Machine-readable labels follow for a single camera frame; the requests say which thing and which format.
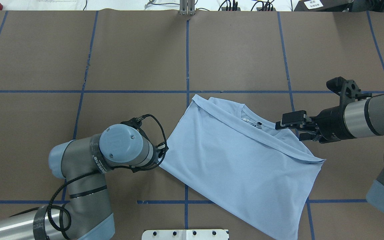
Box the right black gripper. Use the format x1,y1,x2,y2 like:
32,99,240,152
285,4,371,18
275,106,356,143

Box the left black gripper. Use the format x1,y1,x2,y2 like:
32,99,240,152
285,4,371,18
152,142,169,165

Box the light blue t-shirt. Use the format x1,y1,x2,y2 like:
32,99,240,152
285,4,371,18
161,95,325,240

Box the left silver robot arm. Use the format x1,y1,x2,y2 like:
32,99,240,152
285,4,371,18
0,123,168,240

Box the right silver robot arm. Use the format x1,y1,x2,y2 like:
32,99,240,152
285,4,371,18
275,94,384,213

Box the black power adapter box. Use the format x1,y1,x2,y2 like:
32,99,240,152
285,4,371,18
293,0,354,12

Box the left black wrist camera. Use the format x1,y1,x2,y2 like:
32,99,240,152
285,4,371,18
120,115,148,135

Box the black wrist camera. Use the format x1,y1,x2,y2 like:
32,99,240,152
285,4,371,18
120,115,148,135
326,77,372,107

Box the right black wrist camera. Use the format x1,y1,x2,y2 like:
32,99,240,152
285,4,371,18
326,77,372,107

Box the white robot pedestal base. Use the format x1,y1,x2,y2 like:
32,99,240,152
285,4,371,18
141,229,230,240

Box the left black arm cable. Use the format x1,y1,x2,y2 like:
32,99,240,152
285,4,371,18
45,114,169,240

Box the aluminium frame post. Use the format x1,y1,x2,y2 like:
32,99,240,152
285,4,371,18
179,0,197,16

